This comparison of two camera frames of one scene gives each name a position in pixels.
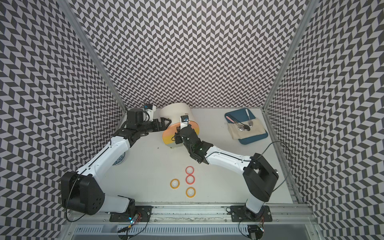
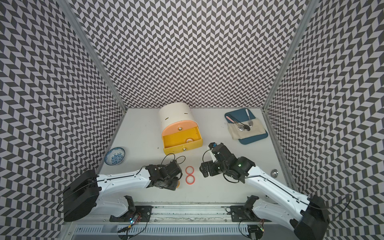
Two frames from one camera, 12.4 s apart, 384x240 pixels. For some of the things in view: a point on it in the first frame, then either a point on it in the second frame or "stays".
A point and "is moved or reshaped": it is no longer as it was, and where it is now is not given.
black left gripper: (157, 122) to (173, 187)
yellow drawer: (168, 141) is moved or reshaped
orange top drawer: (171, 129) stays
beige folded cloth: (257, 129) stays
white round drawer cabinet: (173, 111) stays
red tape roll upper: (189, 170) stays
